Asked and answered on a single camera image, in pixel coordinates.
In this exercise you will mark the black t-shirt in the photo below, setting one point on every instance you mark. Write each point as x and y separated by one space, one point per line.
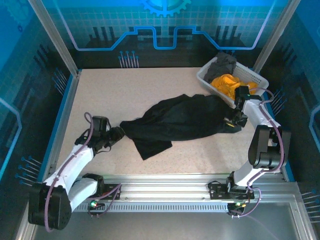
175 122

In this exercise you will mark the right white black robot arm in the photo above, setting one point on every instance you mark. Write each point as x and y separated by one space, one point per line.
265 150

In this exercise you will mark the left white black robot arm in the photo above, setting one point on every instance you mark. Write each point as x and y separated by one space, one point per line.
75 160

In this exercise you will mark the yellow t-shirt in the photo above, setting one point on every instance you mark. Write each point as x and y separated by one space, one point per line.
225 85

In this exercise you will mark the white plastic basket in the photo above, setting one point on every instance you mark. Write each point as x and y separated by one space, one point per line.
252 75

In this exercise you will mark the grey t-shirt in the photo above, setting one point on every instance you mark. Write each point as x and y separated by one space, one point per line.
220 66

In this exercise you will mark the grey metal sheet panel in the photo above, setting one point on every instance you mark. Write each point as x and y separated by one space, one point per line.
162 226

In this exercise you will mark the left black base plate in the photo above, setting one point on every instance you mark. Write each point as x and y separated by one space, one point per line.
111 191

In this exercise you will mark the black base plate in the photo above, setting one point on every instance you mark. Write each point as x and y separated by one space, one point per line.
217 191
111 191

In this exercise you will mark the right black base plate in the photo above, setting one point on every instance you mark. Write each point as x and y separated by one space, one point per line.
217 191

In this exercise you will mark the aluminium mounting rail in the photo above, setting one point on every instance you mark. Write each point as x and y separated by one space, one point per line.
162 186

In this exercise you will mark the aluminium frame post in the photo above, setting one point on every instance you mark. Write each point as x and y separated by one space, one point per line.
53 37
275 35

